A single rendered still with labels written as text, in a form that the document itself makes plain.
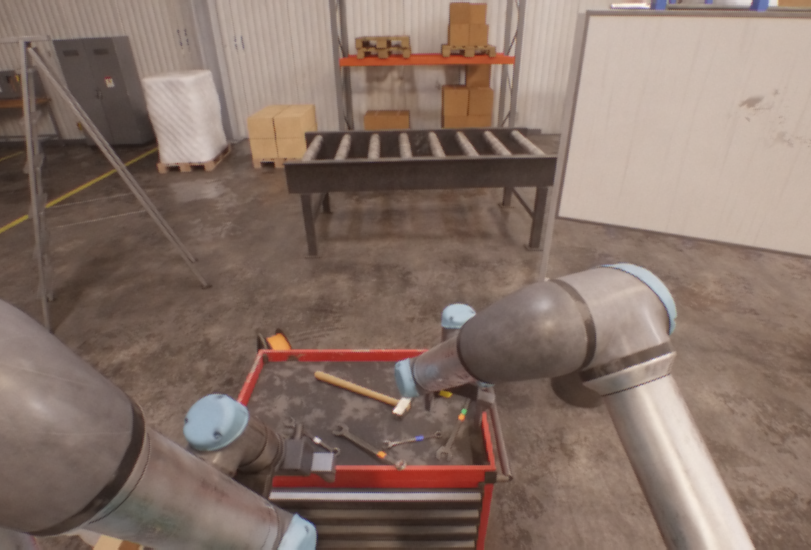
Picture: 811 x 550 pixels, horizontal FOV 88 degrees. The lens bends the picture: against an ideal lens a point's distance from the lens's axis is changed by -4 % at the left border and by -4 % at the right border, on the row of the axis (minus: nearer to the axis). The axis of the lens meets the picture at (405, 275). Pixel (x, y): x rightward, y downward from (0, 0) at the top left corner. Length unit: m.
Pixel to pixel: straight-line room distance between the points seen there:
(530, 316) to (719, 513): 0.28
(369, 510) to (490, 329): 0.85
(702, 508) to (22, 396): 0.59
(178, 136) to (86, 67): 2.88
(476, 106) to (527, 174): 3.81
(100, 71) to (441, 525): 9.26
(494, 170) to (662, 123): 1.54
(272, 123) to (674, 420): 6.71
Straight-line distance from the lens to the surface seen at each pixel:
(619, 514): 2.39
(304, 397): 1.42
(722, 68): 2.93
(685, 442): 0.59
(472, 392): 1.09
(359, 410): 1.36
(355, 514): 1.30
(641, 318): 0.57
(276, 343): 2.67
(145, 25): 9.85
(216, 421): 0.64
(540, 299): 0.52
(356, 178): 3.89
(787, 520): 2.73
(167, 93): 7.40
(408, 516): 1.29
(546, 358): 0.52
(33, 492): 0.32
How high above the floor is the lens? 1.90
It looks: 30 degrees down
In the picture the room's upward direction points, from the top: 1 degrees counter-clockwise
